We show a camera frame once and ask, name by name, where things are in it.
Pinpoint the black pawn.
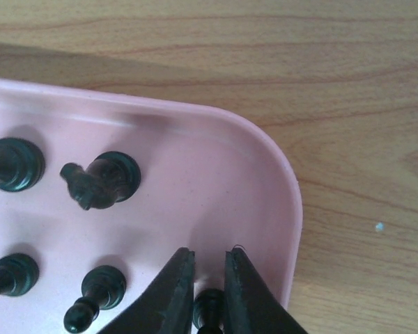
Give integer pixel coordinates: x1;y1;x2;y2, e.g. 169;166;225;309
0;253;40;297
192;289;224;334
63;265;127;333

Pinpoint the black knight piece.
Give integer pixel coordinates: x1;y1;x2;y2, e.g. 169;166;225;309
60;151;141;210

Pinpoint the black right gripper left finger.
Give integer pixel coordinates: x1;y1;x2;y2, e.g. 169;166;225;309
100;247;195;334

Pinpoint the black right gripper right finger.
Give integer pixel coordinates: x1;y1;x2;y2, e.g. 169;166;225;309
224;247;306;333

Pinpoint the black bishop piece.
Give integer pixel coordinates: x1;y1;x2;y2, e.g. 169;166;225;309
0;137;45;193

